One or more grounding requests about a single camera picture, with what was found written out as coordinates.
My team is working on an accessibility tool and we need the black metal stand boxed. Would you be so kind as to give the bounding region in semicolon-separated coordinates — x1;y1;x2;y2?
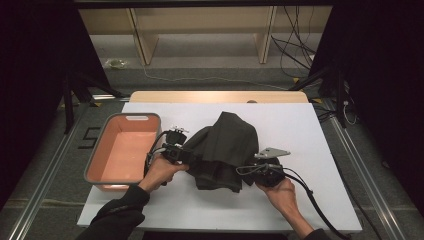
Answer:
288;64;348;129
61;71;126;134

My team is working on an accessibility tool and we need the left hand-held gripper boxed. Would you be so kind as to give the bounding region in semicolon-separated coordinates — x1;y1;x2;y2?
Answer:
162;125;195;165

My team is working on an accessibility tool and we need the bundle of black cables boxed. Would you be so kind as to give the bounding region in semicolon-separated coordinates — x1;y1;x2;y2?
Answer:
270;5;318;79

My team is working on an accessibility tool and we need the light wooden shelf unit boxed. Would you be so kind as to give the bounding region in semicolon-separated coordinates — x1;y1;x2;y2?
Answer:
79;6;334;66

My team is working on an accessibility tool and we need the person's right hand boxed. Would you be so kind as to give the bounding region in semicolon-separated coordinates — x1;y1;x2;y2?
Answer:
255;178;303;220

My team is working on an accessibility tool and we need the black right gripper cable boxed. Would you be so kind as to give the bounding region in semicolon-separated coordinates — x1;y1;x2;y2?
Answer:
283;166;349;240

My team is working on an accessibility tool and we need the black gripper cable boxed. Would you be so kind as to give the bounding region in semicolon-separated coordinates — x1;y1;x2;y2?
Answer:
283;166;349;240
143;130;171;178

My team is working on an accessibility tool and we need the crumpled clear plastic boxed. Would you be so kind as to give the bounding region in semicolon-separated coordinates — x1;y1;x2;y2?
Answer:
104;58;129;70

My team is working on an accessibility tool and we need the pink basket with grey rim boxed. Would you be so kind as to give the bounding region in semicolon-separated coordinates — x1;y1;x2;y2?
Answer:
83;112;163;193

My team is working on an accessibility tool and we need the aluminium floor rail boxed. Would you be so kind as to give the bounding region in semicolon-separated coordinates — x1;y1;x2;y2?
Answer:
6;113;88;240
321;98;409;240

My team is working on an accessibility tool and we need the person's left hand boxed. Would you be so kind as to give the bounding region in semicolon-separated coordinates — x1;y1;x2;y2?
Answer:
138;154;190;194

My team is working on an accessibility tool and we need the white board table cover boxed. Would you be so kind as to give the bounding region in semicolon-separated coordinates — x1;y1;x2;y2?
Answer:
77;102;364;233

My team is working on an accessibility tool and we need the dark grey pleated skirt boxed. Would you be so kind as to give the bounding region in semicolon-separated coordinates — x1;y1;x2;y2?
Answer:
182;111;268;194

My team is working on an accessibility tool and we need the white floor cable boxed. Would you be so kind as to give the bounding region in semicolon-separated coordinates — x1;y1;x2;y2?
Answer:
139;61;291;92

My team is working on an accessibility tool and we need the thin grey gripper cable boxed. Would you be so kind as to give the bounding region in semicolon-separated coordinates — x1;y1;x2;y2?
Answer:
235;163;284;177

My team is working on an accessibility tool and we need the black curtain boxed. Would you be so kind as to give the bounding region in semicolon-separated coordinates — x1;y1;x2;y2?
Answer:
308;0;424;214
0;0;111;208

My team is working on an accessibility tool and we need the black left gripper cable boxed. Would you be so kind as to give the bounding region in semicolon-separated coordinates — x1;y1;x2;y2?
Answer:
143;130;171;178

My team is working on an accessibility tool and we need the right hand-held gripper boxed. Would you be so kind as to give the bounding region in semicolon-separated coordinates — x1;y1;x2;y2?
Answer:
248;147;292;188

